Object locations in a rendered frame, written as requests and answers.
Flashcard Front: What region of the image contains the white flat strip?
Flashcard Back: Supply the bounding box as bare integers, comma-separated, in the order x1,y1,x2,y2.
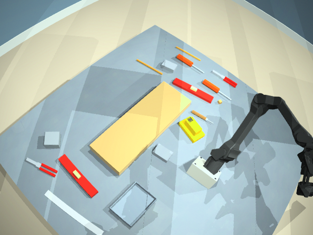
45,190,104,235

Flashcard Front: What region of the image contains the light orange rectangular panel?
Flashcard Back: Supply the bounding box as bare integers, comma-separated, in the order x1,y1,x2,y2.
89,81,191,176

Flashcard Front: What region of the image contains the orange-handled awl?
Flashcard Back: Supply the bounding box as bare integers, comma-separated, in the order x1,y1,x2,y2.
202,79,231,100
177,54,201,71

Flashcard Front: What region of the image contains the red rectangular bar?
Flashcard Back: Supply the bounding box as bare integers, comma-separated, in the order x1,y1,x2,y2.
58,154,98,197
173,78,214,103

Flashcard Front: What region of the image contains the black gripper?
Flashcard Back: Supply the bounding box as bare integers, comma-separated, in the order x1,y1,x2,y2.
296,143,313,198

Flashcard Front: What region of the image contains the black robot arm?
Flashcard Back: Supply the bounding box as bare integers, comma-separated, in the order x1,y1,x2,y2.
203,93,313,175

